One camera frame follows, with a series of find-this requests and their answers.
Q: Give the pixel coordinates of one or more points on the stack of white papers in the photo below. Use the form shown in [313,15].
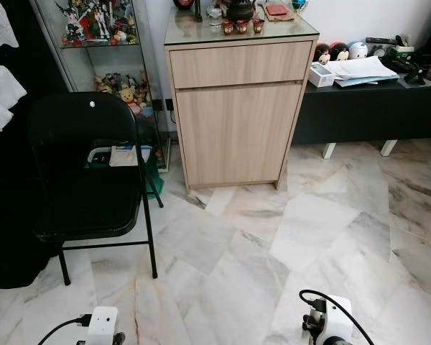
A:
[359,70]

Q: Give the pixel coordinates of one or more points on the black low console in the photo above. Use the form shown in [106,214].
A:
[366,111]

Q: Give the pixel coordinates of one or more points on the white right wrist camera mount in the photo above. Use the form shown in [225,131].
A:
[337,316]

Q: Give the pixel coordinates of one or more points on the flat red tray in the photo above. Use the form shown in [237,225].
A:
[277,10]

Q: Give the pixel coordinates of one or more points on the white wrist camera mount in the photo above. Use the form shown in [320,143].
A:
[103,323]
[337,316]

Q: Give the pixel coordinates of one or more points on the white blue box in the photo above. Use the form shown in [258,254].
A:
[122,154]

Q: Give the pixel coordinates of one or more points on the small red tea cup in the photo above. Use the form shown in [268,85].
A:
[228,28]
[258,25]
[241,26]

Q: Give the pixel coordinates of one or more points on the green black desk tool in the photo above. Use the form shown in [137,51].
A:
[402,61]

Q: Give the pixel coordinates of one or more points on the light wooden cabinet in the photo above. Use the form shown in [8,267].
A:
[237,129]

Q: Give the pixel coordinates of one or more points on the small white box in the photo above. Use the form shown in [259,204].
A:
[320,75]

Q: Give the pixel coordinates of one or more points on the white round doll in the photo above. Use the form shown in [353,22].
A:
[358,49]

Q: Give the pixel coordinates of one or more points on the black red round doll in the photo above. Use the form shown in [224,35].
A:
[339,52]
[321,54]

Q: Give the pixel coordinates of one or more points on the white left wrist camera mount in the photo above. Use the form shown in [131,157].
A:
[103,323]

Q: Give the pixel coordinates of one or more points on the robot model figures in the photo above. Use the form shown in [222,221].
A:
[93,21]

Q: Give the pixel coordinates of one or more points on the black teapot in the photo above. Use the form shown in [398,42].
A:
[241,8]

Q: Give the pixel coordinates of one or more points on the green plastic bin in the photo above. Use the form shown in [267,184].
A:
[154,176]

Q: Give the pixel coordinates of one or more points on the yellow bear plush toy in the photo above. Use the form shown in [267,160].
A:
[129,99]

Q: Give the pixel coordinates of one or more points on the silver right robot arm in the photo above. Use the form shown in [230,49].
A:
[334,341]

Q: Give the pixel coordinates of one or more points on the white lace tablecloth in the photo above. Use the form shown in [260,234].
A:
[0,93]

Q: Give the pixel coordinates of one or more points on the glass display cabinet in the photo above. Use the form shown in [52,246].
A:
[79,57]

